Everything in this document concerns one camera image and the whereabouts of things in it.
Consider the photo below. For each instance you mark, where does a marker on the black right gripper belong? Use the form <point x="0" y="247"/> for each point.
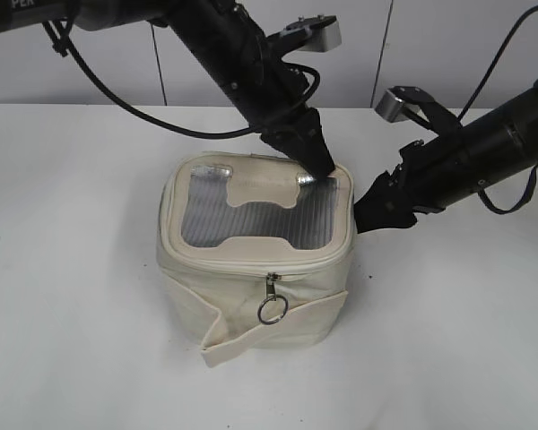
<point x="384" y="205"/>

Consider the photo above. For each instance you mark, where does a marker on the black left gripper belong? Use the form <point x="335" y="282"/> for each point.
<point x="301" y="139"/>

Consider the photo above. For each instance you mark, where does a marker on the cream canvas zipper bag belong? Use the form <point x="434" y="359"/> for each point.
<point x="225" y="221"/>

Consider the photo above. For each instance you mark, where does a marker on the metal zipper pull with ring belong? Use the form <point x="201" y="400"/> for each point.
<point x="273" y="308"/>

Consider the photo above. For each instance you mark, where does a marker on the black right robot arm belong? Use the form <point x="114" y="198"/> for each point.
<point x="463" y="160"/>

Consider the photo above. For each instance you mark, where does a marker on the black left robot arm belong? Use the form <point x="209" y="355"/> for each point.
<point x="246" y="64"/>

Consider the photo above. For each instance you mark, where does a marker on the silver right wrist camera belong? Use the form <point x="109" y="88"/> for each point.
<point x="399" y="102"/>

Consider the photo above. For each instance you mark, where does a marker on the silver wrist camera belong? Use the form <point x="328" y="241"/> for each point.
<point x="399" y="102"/>
<point x="320" y="34"/>

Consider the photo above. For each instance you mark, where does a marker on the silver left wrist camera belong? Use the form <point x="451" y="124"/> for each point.
<point x="320" y="34"/>

